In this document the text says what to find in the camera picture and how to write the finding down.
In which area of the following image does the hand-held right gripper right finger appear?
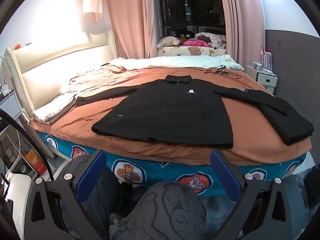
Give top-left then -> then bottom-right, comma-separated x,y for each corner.
210,149 -> 301,240

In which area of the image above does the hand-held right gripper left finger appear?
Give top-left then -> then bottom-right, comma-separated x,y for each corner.
26,149 -> 108,240

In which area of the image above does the black coat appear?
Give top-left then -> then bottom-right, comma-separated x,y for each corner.
75,74 -> 315,149

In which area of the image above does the person's left leg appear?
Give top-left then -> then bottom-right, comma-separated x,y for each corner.
67,154 -> 132,240

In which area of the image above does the person's leg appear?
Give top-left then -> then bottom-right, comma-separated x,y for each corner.
67,154 -> 132,240
109,181 -> 208,240

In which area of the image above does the orange box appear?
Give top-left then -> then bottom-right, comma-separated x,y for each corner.
23,149 -> 47,178

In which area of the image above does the blue printed mattress sheet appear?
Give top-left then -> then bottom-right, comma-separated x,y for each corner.
37,130 -> 307,196

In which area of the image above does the orange bed cover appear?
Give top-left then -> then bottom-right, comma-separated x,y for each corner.
32,64 -> 313,167

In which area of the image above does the person's right leg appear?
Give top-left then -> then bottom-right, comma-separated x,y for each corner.
109,181 -> 208,240

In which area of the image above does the white folded pillow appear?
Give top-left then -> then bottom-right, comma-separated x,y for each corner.
33,94 -> 78,125

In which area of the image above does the white chair seat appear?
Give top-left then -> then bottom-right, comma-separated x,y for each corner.
4,173 -> 33,233

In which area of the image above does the white nightstand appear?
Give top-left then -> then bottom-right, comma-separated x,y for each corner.
246,65 -> 278,89

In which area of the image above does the grey bedside table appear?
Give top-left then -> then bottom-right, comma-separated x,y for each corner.
0,90 -> 23,121

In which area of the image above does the cream padded headboard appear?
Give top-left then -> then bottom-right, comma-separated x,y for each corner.
2,29 -> 118,119

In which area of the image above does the white duvet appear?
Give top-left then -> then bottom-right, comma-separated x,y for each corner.
110,55 -> 244,71

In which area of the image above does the striped paper bag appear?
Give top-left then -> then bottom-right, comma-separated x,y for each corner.
259,46 -> 272,70

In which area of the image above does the bear print cushion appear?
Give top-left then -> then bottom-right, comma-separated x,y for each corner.
157,45 -> 227,57

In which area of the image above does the pink cloth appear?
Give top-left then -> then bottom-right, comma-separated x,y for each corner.
183,39 -> 210,48

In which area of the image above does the floral cloth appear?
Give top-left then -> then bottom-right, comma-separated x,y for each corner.
195,32 -> 227,48

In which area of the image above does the dark brown plush toy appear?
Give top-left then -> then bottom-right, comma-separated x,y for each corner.
174,30 -> 195,45

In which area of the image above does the beige plush toy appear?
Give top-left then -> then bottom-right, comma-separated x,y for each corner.
157,36 -> 181,49

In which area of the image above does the pink curtain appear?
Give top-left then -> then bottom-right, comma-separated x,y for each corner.
217,0 -> 266,67
104,0 -> 161,60

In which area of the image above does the dark hanging jacket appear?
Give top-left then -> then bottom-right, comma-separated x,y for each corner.
167,0 -> 188,31
188,0 -> 226,26

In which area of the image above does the thick black cable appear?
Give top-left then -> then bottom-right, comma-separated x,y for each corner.
0,108 -> 56,181

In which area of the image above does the black cable with plugs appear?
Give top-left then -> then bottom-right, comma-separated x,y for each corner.
203,65 -> 241,79

